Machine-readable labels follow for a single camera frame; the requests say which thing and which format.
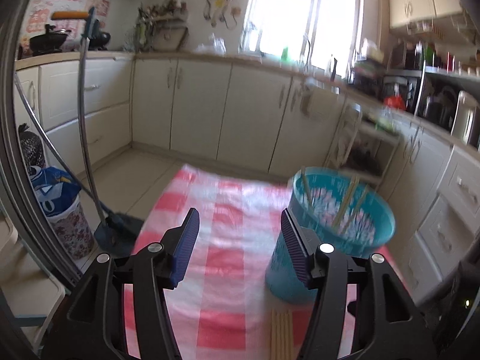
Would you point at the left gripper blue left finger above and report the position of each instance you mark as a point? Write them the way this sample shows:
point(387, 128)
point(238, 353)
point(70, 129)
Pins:
point(159, 266)

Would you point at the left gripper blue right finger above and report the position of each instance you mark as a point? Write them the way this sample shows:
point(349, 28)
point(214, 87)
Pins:
point(318, 266)

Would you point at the teal perforated utensil holder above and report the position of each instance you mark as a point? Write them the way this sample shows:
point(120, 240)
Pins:
point(346, 213)

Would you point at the wooden chopstick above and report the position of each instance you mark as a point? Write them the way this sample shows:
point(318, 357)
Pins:
point(307, 190)
point(281, 336)

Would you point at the chrome kitchen faucet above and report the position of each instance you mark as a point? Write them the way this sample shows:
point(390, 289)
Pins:
point(304, 62)

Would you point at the pink checkered plastic tablecloth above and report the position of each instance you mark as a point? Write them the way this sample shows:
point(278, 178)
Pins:
point(222, 309)

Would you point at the floral trash bin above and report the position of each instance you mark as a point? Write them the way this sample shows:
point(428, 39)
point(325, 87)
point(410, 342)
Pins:
point(73, 231)

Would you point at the wooden chopstick in holder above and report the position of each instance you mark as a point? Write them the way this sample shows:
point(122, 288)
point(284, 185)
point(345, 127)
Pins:
point(307, 190)

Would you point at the white shelf cart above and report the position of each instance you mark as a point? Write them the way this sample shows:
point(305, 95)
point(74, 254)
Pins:
point(362, 145)

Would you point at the white hanging trash bin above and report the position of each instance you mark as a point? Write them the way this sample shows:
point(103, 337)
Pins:
point(321, 101)

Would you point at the black mesh bag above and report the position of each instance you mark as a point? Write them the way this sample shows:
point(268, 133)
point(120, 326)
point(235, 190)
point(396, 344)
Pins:
point(32, 149)

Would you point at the red plastic bag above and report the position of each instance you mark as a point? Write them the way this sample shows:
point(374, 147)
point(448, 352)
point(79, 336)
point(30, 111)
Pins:
point(395, 102)

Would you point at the white electric kettle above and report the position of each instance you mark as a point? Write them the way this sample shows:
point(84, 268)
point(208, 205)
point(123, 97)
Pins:
point(466, 124)

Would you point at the dish rack with plates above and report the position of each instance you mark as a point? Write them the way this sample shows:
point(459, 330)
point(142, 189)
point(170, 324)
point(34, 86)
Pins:
point(367, 69)

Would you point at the black toaster oven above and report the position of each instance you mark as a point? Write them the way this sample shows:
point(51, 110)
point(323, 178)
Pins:
point(403, 83)

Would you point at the green dish soap bottle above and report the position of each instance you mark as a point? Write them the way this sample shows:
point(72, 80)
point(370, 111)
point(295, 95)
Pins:
point(285, 54)

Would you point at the clear plastic bag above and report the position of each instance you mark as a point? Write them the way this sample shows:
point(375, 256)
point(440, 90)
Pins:
point(214, 46)

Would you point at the black kettle pot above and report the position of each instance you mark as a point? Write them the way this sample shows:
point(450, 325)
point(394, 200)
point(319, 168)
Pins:
point(99, 40)

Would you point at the black wok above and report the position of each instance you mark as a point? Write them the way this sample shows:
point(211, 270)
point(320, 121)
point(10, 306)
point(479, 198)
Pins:
point(50, 42)

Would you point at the wall utensil rack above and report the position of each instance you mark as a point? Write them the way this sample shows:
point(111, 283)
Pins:
point(161, 27)

